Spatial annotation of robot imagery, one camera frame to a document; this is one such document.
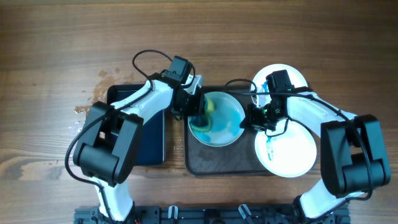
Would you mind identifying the white plate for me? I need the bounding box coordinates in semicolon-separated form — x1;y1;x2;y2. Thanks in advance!
254;120;317;178
251;63;308;108
188;91;245;147

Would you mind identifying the green and yellow sponge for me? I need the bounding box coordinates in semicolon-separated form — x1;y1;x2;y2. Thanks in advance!
189;98;215;133

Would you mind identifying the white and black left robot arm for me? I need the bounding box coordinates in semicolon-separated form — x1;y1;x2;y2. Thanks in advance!
65;56;206;223

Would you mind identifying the dark brown serving tray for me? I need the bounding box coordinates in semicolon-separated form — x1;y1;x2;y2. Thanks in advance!
183;86;272;177

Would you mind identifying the dark blue water tray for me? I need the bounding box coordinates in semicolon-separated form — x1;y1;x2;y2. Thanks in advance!
106;84;165;166

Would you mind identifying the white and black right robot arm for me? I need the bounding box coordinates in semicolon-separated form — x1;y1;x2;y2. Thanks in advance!
241;70;391;223

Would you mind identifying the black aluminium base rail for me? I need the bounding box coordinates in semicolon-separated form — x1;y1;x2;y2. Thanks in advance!
73;204;351;224

